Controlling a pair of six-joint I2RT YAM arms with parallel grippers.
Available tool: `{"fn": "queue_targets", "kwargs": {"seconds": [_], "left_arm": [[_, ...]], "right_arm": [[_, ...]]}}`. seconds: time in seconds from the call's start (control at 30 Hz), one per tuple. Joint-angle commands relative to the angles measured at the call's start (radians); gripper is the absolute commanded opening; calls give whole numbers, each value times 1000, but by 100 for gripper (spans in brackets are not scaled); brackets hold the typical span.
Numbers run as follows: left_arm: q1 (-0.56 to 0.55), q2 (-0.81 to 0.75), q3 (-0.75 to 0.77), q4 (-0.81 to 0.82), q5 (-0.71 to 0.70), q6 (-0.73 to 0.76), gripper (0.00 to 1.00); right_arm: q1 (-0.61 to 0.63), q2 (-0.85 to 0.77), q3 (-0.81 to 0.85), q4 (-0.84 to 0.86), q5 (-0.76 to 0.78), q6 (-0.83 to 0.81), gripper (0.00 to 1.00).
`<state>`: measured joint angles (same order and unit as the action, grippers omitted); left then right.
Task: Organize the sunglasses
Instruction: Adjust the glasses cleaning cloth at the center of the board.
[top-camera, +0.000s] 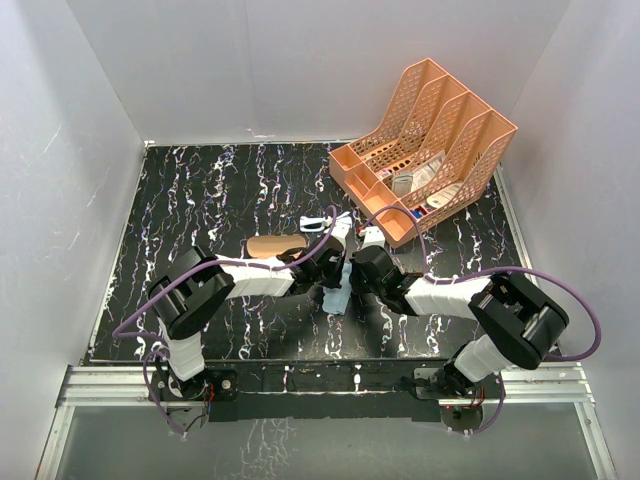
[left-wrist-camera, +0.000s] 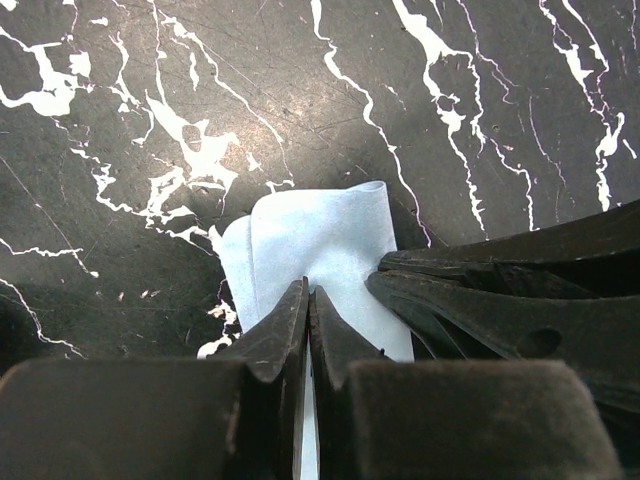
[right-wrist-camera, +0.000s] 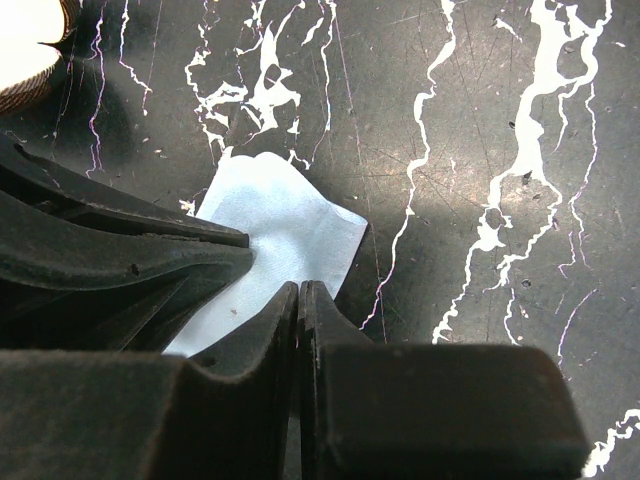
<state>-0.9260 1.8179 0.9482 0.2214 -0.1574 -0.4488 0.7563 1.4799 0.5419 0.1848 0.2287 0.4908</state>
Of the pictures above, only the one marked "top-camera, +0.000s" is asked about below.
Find red and blue small items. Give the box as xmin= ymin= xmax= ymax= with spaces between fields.
xmin=410 ymin=206 xmax=429 ymax=219

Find white round disc item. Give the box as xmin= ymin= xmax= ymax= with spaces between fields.
xmin=426 ymin=183 xmax=461 ymax=209

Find aluminium frame rail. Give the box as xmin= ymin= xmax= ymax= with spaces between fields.
xmin=58 ymin=362 xmax=595 ymax=406

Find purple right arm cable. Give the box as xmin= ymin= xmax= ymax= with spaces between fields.
xmin=359 ymin=204 xmax=601 ymax=361

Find grey folded pouch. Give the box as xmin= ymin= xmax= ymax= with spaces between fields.
xmin=391 ymin=171 xmax=413 ymax=198

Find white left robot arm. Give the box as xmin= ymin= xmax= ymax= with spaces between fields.
xmin=147 ymin=237 xmax=346 ymax=399

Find white sunglasses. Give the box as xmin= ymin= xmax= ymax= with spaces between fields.
xmin=299 ymin=212 xmax=353 ymax=233

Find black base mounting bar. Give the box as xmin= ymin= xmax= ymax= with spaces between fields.
xmin=143 ymin=359 xmax=505 ymax=431

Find peach plastic desk organizer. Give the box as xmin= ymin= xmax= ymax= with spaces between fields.
xmin=330 ymin=58 xmax=517 ymax=247

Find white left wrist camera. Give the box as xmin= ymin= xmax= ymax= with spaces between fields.
xmin=324 ymin=216 xmax=353 ymax=249

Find light blue cleaning cloth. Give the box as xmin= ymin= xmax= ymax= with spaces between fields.
xmin=322 ymin=262 xmax=352 ymax=315

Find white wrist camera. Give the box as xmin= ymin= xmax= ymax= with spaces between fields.
xmin=357 ymin=225 xmax=386 ymax=249
xmin=324 ymin=216 xmax=353 ymax=249

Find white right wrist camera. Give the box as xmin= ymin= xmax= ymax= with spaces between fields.
xmin=357 ymin=225 xmax=386 ymax=249

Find brown glasses case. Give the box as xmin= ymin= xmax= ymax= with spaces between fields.
xmin=246 ymin=234 xmax=307 ymax=259

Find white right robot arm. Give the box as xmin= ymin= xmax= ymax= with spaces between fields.
xmin=350 ymin=245 xmax=569 ymax=397

